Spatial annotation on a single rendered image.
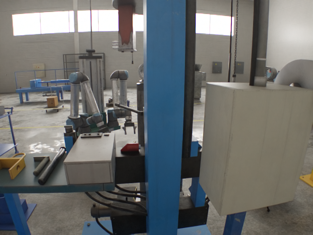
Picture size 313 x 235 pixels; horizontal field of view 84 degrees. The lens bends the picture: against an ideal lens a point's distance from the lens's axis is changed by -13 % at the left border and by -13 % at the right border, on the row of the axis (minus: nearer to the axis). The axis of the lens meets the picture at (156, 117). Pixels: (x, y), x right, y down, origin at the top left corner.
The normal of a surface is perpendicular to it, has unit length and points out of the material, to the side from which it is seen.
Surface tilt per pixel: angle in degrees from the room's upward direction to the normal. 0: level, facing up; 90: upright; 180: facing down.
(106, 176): 90
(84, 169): 90
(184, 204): 0
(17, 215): 90
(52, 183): 0
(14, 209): 90
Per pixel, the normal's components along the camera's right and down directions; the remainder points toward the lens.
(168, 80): 0.15, 0.26
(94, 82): 0.67, 0.19
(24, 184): 0.00, -0.97
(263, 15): -0.42, 0.24
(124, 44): -0.08, 0.26
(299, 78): -0.99, 0.04
